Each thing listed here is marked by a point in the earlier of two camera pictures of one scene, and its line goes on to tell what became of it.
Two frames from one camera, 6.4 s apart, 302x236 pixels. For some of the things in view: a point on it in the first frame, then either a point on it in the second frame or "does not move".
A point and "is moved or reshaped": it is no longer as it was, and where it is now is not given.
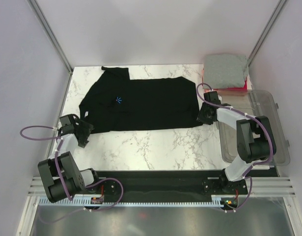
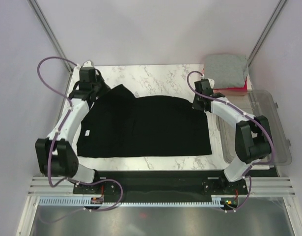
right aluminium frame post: [265, 32] does not move
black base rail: [167, 184] does not move
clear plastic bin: [254, 103] does not move
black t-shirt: [111, 102] is moved or reshaped
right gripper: [201, 118] → [195, 105]
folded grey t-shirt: [225, 71] does not move
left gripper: [87, 129] → [105, 87]
